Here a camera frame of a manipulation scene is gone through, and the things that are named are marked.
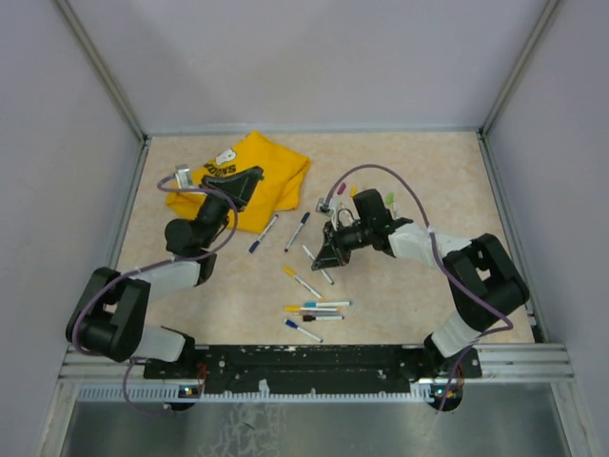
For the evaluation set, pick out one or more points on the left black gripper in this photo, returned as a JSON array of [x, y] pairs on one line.
[[239, 187]]

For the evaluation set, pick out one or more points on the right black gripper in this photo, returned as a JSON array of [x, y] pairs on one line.
[[333, 252]]

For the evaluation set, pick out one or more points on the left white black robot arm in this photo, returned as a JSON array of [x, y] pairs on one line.
[[109, 318]]

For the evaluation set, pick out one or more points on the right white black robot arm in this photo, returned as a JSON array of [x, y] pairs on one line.
[[485, 285]]

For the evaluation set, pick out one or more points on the yellow printed t-shirt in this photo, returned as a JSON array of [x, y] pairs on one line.
[[284, 171]]

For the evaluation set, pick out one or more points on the navy cap rainbow marker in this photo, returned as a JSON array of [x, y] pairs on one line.
[[297, 231]]

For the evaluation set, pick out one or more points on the yellow cap short marker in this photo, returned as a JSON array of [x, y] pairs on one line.
[[292, 274]]

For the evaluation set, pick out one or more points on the cyan cap marker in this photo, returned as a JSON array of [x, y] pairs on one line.
[[331, 304]]

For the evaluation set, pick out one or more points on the navy cap white marker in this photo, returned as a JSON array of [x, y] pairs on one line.
[[265, 231]]

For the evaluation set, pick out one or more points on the black cap marker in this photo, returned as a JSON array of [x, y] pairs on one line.
[[314, 318]]

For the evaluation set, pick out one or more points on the yellow cap silver marker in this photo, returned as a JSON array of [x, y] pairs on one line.
[[310, 310]]

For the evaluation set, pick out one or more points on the blue cap whiteboard marker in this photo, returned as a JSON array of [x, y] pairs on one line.
[[291, 324]]

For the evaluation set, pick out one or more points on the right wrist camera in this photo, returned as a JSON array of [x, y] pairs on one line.
[[338, 214]]

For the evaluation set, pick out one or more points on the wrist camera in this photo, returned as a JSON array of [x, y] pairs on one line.
[[338, 214], [183, 177]]

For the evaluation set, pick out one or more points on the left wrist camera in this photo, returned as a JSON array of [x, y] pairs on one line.
[[183, 177]]

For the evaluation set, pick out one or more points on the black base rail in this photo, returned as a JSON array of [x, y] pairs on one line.
[[336, 370]]

